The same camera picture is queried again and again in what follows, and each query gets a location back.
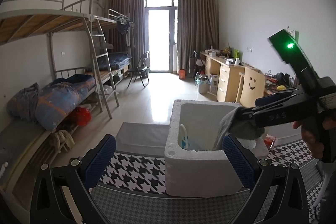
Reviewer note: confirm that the dark blue bedding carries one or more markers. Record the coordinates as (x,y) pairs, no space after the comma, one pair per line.
(118,58)

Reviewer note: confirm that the grey cloth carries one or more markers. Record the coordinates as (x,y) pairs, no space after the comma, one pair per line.
(225,124)

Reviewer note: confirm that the yellow item on desk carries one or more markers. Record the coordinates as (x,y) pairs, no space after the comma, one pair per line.
(281,88)

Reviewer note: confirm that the white foam box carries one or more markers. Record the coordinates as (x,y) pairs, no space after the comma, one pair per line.
(194,174)

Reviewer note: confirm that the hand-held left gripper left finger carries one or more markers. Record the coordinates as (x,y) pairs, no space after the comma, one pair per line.
(99,161)

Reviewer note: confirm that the beige cloth bundle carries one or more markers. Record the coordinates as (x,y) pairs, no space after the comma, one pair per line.
(63,140)

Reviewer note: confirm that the long wooden desk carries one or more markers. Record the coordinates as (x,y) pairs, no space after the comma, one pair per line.
(225,82)

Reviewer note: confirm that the grey trash bin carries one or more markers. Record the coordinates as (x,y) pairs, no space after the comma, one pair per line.
(202,86)

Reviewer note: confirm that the metal bunk ladder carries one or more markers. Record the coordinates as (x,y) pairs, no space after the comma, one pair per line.
(101,61)

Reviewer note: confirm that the glass balcony door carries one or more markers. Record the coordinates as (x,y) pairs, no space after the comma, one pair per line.
(160,43)

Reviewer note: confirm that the metal bunk bed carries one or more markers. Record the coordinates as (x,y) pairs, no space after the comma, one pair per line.
(39,22)

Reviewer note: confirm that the houndstooth tablecloth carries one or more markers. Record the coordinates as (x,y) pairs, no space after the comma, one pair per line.
(136,169)

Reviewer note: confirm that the light blue white pouch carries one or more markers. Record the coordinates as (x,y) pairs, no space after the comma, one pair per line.
(194,145)

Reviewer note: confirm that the black folding chair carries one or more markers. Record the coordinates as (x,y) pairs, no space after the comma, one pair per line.
(143,58)

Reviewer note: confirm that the small orange box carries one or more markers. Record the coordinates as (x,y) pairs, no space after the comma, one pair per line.
(182,74)

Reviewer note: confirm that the dark hanging clothes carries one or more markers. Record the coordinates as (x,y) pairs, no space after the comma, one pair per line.
(122,27)

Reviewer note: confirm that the red snack packet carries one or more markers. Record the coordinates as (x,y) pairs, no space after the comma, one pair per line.
(269,141)

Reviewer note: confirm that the red plastic bag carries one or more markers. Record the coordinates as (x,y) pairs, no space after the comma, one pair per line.
(81,116)

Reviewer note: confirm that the brown curtain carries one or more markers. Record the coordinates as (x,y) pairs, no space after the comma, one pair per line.
(197,29)
(126,16)

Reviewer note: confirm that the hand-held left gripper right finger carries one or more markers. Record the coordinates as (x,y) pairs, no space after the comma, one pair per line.
(239,161)

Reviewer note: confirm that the group of toiletry bottles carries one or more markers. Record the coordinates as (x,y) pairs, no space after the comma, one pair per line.
(292,81)

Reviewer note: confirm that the white cardboard box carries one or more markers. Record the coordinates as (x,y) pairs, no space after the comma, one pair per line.
(214,83)

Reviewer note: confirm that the wooden chair with smiley face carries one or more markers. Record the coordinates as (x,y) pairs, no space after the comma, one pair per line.
(253,87)

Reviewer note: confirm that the person's right hand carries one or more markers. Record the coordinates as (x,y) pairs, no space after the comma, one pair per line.
(309,138)

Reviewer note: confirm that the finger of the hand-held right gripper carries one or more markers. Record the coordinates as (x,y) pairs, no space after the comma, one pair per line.
(273,116)
(265,101)

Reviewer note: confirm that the grey quilt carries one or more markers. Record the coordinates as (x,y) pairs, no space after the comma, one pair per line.
(23,103)

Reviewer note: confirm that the blue bundled quilt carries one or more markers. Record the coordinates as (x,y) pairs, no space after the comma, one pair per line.
(57,103)

